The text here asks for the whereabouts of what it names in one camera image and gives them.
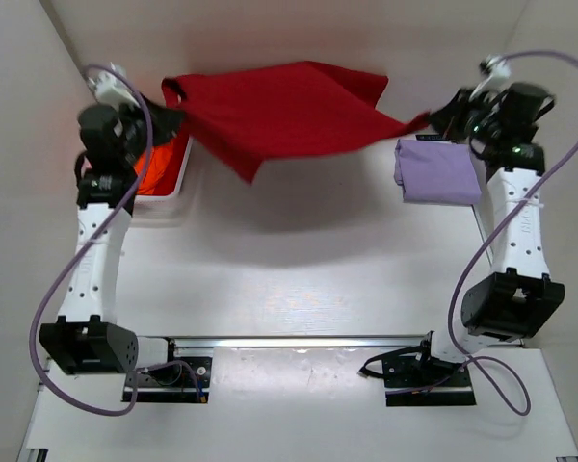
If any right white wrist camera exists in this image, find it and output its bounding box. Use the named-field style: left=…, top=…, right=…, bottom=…
left=474, top=55, right=512, bottom=94

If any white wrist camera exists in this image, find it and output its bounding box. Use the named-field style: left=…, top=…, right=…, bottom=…
left=474, top=55, right=512, bottom=94
left=88, top=63, right=139, bottom=109

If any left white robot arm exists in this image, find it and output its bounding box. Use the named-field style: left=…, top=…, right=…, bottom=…
left=39, top=101, right=184, bottom=375

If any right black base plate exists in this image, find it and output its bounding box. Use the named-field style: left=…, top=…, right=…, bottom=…
left=382, top=355, right=476, bottom=407

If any folded lilac t shirt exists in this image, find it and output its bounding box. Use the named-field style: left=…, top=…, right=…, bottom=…
left=394, top=140, right=482, bottom=206

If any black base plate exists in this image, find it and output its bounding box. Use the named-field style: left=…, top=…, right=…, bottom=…
left=382, top=355, right=476, bottom=407
left=121, top=344, right=213, bottom=404

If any small black display device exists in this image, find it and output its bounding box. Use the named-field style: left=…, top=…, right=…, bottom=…
left=415, top=134, right=449, bottom=142

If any white plastic basket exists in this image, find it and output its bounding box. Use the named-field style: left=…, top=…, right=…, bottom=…
left=133, top=138, right=193, bottom=221

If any red t shirt in basket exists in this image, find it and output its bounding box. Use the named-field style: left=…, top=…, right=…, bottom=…
left=139, top=139, right=190, bottom=198

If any dark red t shirt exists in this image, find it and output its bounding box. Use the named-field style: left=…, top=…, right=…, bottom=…
left=161, top=61, right=428, bottom=183

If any aluminium rail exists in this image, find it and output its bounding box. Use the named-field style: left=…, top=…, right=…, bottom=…
left=173, top=335, right=424, bottom=348

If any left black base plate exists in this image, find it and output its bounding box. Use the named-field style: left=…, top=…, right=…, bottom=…
left=121, top=344, right=213, bottom=404

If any orange t shirt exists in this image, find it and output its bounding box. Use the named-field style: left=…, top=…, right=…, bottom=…
left=132, top=139, right=184, bottom=197

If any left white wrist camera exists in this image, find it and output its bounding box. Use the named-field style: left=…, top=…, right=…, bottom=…
left=88, top=63, right=139, bottom=109

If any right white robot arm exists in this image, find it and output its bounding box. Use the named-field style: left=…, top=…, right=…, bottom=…
left=359, top=82, right=565, bottom=392

